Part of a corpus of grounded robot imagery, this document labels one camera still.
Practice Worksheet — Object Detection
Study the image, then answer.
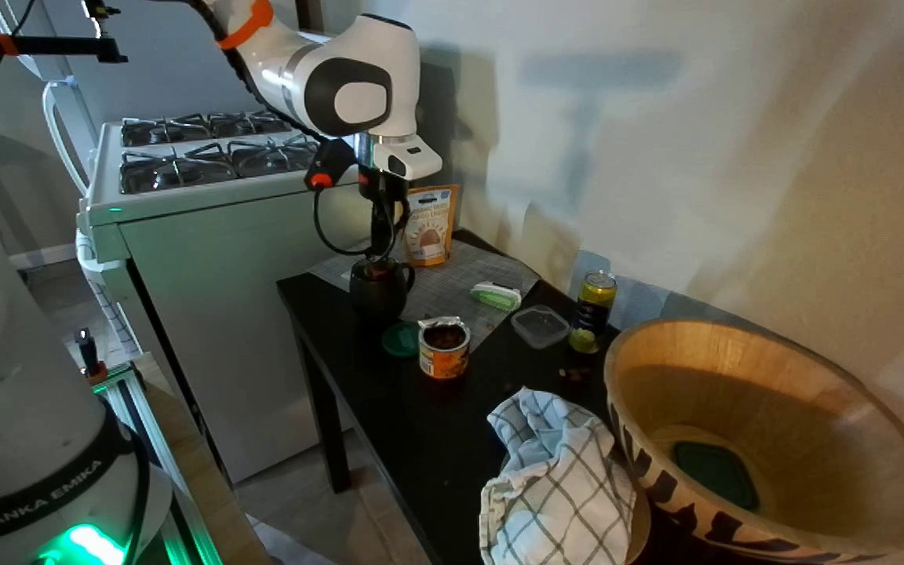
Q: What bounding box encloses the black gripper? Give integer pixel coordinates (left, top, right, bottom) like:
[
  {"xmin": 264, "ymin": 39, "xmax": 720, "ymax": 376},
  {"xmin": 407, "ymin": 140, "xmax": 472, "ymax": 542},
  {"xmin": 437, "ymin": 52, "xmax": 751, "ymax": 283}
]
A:
[{"xmin": 359, "ymin": 165, "xmax": 412, "ymax": 260}]

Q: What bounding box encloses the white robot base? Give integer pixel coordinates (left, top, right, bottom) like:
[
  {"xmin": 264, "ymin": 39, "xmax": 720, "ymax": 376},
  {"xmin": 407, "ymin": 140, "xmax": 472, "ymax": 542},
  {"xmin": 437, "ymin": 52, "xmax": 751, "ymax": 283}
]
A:
[{"xmin": 0, "ymin": 248, "xmax": 170, "ymax": 565}]

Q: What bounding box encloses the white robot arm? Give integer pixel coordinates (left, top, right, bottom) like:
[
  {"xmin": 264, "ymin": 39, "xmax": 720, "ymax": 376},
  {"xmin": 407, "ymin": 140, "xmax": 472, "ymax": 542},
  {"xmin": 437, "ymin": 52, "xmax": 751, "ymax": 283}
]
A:
[{"xmin": 185, "ymin": 0, "xmax": 441, "ymax": 257}]

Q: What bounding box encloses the green round lid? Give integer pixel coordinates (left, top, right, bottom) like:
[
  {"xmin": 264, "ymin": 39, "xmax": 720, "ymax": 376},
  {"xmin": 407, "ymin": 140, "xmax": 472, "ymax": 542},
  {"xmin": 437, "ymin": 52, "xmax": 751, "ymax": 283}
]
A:
[{"xmin": 382, "ymin": 323, "xmax": 416, "ymax": 359}]

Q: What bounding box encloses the yellow pouch package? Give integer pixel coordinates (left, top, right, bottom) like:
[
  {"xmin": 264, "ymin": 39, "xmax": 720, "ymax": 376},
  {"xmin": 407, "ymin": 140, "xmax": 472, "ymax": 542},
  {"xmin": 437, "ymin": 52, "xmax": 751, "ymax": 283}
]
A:
[{"xmin": 402, "ymin": 186, "xmax": 459, "ymax": 270}]

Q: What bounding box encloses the orange white paper cup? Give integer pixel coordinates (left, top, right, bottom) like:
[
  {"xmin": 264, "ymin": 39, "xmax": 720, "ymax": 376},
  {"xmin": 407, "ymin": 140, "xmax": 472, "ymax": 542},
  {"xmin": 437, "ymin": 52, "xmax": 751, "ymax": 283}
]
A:
[{"xmin": 416, "ymin": 317, "xmax": 472, "ymax": 379}]

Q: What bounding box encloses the small white green object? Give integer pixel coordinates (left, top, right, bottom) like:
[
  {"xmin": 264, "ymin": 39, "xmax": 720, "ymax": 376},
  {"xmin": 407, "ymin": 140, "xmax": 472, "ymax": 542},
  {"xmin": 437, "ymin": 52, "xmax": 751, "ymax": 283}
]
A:
[{"xmin": 472, "ymin": 283, "xmax": 522, "ymax": 315}]

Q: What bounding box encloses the small clear plastic container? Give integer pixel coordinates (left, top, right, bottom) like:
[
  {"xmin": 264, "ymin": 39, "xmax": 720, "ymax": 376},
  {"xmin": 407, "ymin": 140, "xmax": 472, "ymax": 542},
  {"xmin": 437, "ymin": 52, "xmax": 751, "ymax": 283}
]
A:
[{"xmin": 511, "ymin": 305, "xmax": 569, "ymax": 347}]

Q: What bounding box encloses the white gas stove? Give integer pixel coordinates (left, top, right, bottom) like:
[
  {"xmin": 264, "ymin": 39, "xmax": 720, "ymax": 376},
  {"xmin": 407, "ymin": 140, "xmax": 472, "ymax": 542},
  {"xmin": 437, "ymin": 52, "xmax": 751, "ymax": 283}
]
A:
[{"xmin": 86, "ymin": 111, "xmax": 371, "ymax": 483}]

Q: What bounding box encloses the black side table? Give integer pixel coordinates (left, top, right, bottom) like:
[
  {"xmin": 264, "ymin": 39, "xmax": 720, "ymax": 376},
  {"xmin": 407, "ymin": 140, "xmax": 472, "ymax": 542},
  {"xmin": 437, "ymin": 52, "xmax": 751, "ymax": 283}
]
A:
[{"xmin": 276, "ymin": 273, "xmax": 607, "ymax": 565}]

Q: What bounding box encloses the green dish soap bottle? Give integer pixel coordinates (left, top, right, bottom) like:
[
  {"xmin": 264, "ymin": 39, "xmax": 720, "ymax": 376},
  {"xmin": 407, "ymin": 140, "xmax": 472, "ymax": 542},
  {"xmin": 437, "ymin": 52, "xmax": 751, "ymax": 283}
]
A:
[{"xmin": 575, "ymin": 270, "xmax": 617, "ymax": 350}]

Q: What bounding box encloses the white checkered dish cloth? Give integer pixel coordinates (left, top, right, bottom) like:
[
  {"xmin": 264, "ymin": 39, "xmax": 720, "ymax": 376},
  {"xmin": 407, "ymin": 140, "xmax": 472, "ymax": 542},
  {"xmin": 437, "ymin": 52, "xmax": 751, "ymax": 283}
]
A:
[{"xmin": 476, "ymin": 388, "xmax": 637, "ymax": 565}]

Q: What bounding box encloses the wooden bowl zebra pattern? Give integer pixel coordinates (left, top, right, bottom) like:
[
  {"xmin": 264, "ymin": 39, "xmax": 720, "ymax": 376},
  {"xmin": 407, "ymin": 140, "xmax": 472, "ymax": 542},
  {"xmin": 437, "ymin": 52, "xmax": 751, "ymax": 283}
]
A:
[{"xmin": 603, "ymin": 320, "xmax": 904, "ymax": 565}]

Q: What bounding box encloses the dark mug with handle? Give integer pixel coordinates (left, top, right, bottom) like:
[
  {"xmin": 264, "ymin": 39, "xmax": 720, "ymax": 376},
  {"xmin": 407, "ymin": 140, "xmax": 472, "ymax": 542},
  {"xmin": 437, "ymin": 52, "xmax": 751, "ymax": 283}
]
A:
[{"xmin": 349, "ymin": 257, "xmax": 413, "ymax": 323}]

